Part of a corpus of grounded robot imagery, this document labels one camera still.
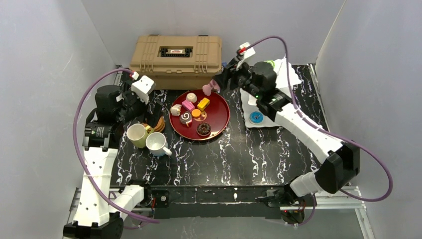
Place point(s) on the tan plastic toolbox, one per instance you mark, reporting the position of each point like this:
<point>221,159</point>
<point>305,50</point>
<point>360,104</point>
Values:
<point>178,62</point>

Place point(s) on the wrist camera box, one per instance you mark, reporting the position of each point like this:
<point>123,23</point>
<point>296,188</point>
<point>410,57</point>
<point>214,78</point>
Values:
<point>244,52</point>
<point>142,86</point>

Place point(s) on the white tiered cake stand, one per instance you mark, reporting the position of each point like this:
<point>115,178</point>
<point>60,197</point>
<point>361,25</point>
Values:
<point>249,102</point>

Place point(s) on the wooden coaster stack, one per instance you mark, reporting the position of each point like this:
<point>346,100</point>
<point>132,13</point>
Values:
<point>158,128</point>

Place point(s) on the pink toy cake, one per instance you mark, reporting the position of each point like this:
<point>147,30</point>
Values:
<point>188,105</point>

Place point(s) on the chocolate toy donut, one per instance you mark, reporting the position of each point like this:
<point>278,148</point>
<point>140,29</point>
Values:
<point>204,129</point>

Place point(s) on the pink handled metal tongs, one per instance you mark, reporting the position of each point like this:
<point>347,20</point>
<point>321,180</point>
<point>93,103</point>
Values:
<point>212,86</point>

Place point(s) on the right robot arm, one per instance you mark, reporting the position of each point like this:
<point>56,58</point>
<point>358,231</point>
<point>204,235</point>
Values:
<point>268,82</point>

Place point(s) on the yellow green mug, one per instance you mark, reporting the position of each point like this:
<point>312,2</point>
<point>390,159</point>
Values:
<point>138,133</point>

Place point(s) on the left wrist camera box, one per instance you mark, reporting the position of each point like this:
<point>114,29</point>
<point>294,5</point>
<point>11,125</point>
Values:
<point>142,86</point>

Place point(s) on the blue toy donut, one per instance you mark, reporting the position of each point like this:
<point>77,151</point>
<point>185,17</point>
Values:
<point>256,118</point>

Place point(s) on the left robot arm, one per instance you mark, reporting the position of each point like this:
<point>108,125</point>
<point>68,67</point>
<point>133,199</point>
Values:
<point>95,218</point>

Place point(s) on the red round tray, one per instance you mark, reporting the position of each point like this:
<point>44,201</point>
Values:
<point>217,116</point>

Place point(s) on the yellow toy cake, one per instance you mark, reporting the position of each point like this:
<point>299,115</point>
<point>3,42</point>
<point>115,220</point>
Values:
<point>203,103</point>

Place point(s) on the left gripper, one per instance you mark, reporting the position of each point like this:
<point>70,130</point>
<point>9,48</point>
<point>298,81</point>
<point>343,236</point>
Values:
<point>145,107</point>

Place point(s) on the white toy cake slice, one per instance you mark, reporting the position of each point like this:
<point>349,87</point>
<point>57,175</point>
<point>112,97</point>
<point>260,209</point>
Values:
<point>176,110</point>

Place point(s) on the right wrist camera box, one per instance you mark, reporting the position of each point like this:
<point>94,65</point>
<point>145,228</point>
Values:
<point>244,52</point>

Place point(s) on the white round toy mochi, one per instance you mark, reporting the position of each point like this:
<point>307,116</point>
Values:
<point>191,97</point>

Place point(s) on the white grey mug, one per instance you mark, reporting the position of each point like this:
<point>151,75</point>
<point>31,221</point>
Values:
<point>157,144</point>

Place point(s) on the brown swirl roll cake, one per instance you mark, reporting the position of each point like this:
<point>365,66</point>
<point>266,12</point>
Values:
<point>186,119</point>

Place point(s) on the green swirl roll cake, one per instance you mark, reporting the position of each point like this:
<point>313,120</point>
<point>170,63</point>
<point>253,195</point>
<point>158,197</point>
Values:
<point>271,62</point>

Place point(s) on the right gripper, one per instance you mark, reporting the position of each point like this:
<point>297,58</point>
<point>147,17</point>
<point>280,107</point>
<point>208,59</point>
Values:
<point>227,77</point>

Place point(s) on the orange round toy biscuit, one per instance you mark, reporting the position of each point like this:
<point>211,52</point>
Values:
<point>196,113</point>

